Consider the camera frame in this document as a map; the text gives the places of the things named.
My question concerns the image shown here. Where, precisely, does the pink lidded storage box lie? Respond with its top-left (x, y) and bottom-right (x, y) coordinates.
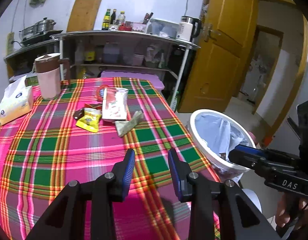
top-left (100, 70), bottom-right (165, 90)

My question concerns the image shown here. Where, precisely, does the green plastic bottle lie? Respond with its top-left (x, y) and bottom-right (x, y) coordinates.
top-left (170, 91), bottom-right (181, 112)

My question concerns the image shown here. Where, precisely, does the white plastic bottle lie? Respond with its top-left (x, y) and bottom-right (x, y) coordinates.
top-left (75, 42), bottom-right (85, 64)

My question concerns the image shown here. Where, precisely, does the green snack wrapper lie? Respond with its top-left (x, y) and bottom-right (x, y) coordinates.
top-left (114, 110), bottom-right (144, 137)

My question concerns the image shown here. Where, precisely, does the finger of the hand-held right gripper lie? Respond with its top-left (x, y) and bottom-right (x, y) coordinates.
top-left (228, 149), bottom-right (273, 171)
top-left (233, 144), bottom-right (301, 161)

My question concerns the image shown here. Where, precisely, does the yellow white tissue box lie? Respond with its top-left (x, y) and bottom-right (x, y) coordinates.
top-left (0, 75), bottom-right (34, 125)

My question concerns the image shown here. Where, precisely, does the steel steamer pot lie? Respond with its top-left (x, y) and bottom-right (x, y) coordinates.
top-left (19, 17), bottom-right (57, 39)

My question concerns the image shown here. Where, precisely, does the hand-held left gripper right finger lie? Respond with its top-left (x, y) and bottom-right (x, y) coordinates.
top-left (168, 149), bottom-right (282, 240)

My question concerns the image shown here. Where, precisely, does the yellow wooden door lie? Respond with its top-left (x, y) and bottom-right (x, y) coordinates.
top-left (178, 0), bottom-right (259, 113)

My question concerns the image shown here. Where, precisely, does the wooden doorway frame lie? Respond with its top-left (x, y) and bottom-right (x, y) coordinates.
top-left (251, 0), bottom-right (308, 143)

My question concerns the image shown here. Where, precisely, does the white round trash bin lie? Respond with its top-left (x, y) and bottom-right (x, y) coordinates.
top-left (189, 109), bottom-right (256, 178)
top-left (195, 112), bottom-right (251, 174)

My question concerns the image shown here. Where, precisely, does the white electric kettle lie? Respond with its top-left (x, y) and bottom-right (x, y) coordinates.
top-left (176, 16), bottom-right (202, 43)

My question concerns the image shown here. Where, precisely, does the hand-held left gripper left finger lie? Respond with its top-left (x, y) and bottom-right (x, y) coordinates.
top-left (26, 149), bottom-right (136, 240)

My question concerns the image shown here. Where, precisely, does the black induction cooktop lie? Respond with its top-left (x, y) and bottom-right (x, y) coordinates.
top-left (20, 30), bottom-right (63, 46)

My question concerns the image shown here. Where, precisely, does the yellow snack packet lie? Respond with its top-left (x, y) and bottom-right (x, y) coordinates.
top-left (76, 107), bottom-right (102, 133)

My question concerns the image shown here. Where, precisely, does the pink pitcher brown lid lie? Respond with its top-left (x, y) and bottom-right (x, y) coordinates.
top-left (34, 52), bottom-right (71, 100)

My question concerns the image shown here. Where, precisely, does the green glass bottle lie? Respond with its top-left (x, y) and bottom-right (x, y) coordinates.
top-left (102, 8), bottom-right (112, 30)

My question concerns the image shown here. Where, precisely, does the white shelf unit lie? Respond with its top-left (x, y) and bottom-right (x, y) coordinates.
top-left (51, 30), bottom-right (202, 111)

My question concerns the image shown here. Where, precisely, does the wooden cutting board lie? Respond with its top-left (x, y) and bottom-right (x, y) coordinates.
top-left (66, 0), bottom-right (103, 33)

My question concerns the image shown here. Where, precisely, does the person's right hand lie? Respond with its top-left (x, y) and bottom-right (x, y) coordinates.
top-left (274, 194), bottom-right (308, 231)

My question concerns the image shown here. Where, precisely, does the plaid pink green tablecloth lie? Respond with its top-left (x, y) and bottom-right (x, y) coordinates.
top-left (0, 77), bottom-right (221, 240)

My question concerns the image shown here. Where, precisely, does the crumpled plastic bag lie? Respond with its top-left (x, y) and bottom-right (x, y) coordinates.
top-left (144, 45), bottom-right (162, 63)

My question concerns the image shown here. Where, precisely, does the pink plastic tub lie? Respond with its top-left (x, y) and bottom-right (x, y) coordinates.
top-left (132, 53), bottom-right (145, 66)

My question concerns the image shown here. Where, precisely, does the yellow power strip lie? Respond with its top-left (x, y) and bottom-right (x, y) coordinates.
top-left (6, 32), bottom-right (15, 55)

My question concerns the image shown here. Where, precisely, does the red white snack packet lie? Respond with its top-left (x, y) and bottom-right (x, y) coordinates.
top-left (101, 87), bottom-right (129, 120)

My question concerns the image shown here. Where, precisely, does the clear plastic container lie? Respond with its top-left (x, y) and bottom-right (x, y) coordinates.
top-left (149, 18), bottom-right (179, 38)

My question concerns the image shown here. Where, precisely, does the metal door handle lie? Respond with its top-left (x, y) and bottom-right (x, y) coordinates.
top-left (203, 23), bottom-right (221, 42)

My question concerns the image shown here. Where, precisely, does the yellow label bottle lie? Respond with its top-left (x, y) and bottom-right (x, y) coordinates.
top-left (84, 44), bottom-right (96, 64)

